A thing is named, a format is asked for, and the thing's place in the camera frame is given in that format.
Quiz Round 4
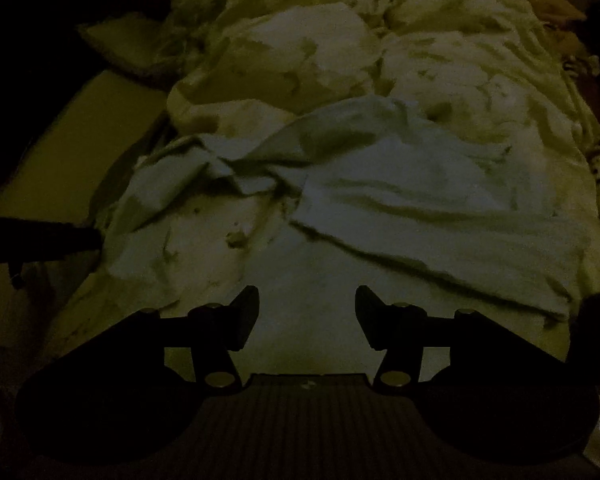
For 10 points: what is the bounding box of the pale white small garment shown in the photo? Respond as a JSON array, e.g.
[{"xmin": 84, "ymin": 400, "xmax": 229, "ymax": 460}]
[{"xmin": 100, "ymin": 94, "xmax": 593, "ymax": 321}]

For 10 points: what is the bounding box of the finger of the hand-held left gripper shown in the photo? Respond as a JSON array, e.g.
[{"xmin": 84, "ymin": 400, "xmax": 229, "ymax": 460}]
[{"xmin": 0, "ymin": 216, "xmax": 102, "ymax": 265}]

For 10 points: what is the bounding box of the leaf patterned pillow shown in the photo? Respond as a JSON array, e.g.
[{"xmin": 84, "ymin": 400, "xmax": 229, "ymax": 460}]
[{"xmin": 77, "ymin": 0, "xmax": 236, "ymax": 90}]

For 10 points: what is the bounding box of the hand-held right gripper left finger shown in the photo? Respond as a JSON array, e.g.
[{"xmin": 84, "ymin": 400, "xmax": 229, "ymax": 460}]
[{"xmin": 55, "ymin": 284, "xmax": 261, "ymax": 395}]

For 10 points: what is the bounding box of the yellow bed sheet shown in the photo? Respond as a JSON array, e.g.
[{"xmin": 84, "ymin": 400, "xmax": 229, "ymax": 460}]
[{"xmin": 0, "ymin": 69, "xmax": 173, "ymax": 356}]

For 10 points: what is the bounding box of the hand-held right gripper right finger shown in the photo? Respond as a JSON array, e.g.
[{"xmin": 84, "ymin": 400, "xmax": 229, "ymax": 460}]
[{"xmin": 354, "ymin": 284, "xmax": 567, "ymax": 394}]

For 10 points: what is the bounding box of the yellow-green quilt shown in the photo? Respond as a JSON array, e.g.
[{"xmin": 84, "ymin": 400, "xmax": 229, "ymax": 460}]
[{"xmin": 40, "ymin": 0, "xmax": 600, "ymax": 376}]

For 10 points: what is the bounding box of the dark cloth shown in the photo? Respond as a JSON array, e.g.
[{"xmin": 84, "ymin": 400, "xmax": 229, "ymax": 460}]
[{"xmin": 565, "ymin": 282, "xmax": 600, "ymax": 391}]

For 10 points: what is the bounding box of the tan cloth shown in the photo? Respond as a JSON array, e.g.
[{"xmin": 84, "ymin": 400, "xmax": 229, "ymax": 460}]
[{"xmin": 529, "ymin": 0, "xmax": 590, "ymax": 28}]

